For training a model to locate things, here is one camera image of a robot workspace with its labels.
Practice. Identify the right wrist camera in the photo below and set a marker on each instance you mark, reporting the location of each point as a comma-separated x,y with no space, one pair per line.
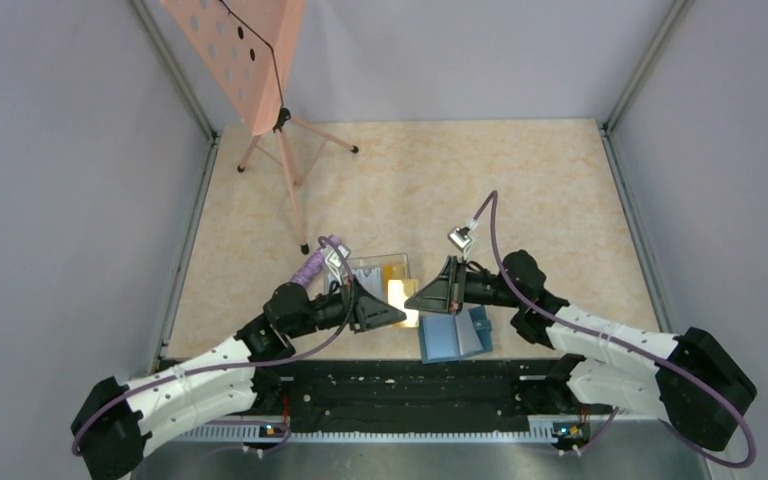
462,240

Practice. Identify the gold credit card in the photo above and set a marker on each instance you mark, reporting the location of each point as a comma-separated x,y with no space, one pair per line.
398,292

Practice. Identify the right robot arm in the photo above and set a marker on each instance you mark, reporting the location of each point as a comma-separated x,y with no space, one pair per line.
688,381

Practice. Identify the clear plastic card box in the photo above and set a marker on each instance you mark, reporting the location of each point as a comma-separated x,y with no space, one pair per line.
394,266

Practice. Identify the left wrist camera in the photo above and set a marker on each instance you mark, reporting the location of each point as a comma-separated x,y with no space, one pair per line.
334,258

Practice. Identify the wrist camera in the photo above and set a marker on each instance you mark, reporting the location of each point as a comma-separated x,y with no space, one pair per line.
334,258
462,240

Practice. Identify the silver credit card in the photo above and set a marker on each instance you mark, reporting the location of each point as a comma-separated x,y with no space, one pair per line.
370,279

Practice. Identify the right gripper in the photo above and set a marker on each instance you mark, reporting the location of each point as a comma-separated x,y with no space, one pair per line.
446,293

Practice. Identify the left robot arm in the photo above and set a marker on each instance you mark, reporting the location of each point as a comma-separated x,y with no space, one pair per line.
119,424

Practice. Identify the purple glitter microphone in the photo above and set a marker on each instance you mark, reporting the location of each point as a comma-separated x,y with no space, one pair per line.
314,264

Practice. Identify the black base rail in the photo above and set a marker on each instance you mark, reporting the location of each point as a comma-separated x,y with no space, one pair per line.
409,397

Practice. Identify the pink music stand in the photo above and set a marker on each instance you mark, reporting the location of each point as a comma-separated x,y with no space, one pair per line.
248,47

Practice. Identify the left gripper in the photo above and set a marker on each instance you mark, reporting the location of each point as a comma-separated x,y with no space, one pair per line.
367,310

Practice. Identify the blue leather card holder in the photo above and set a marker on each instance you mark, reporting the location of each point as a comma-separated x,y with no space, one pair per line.
455,337

